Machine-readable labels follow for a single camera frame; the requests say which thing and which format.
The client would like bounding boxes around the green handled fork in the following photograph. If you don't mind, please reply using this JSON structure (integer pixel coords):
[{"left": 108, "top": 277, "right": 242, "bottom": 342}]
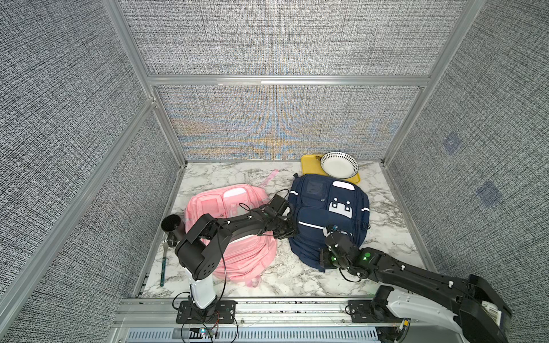
[{"left": 160, "top": 239, "right": 169, "bottom": 287}]

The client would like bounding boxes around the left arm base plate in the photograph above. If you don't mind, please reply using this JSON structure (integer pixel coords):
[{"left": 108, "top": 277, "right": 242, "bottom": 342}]
[{"left": 176, "top": 300, "right": 237, "bottom": 324}]

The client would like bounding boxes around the black cup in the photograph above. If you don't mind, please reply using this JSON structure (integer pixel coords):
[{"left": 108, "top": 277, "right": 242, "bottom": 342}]
[{"left": 161, "top": 214, "right": 186, "bottom": 248}]

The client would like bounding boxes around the yellow cutting board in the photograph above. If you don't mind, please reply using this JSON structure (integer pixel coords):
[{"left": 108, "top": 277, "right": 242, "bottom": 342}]
[{"left": 301, "top": 154, "right": 361, "bottom": 184}]

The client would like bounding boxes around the white bowl dotted rim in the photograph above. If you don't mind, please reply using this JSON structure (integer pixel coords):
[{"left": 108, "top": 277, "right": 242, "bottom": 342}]
[{"left": 320, "top": 151, "right": 359, "bottom": 180}]

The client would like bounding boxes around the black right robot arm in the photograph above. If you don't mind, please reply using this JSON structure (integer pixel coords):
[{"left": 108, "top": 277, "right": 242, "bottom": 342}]
[{"left": 320, "top": 227, "right": 512, "bottom": 342}]

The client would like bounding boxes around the aluminium mounting rail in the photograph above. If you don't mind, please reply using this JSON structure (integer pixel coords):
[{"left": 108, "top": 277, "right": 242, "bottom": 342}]
[{"left": 107, "top": 297, "right": 402, "bottom": 342}]

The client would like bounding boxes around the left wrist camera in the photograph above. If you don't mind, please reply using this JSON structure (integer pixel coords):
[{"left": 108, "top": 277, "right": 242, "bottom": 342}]
[{"left": 264, "top": 194, "right": 290, "bottom": 217}]

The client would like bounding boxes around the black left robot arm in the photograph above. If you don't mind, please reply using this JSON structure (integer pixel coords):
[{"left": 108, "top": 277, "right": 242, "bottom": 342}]
[{"left": 174, "top": 205, "right": 297, "bottom": 310}]

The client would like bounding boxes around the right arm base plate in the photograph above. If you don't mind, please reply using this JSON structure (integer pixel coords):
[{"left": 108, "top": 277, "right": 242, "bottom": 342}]
[{"left": 345, "top": 300, "right": 391, "bottom": 324}]

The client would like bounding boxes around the pink backpack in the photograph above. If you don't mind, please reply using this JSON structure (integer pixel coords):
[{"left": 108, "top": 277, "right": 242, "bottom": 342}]
[{"left": 185, "top": 182, "right": 277, "bottom": 287}]

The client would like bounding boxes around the navy blue backpack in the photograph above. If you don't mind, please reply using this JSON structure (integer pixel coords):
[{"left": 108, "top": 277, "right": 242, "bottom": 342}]
[{"left": 288, "top": 174, "right": 370, "bottom": 272}]

